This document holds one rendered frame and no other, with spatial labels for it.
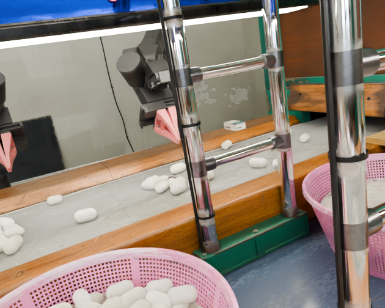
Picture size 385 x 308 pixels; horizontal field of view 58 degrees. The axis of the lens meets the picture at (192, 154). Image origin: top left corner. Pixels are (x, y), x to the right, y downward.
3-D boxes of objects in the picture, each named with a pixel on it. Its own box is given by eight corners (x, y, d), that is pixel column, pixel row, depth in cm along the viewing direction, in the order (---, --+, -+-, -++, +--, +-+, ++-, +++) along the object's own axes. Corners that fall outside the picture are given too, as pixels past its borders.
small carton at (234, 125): (224, 129, 103) (223, 122, 102) (234, 126, 104) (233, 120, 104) (236, 131, 98) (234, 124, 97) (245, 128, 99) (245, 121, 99)
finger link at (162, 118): (200, 126, 75) (181, 97, 80) (170, 134, 72) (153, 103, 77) (195, 146, 80) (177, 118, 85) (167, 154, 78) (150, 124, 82)
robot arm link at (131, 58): (146, 68, 74) (151, 26, 79) (110, 74, 76) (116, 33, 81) (165, 99, 84) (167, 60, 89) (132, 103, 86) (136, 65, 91)
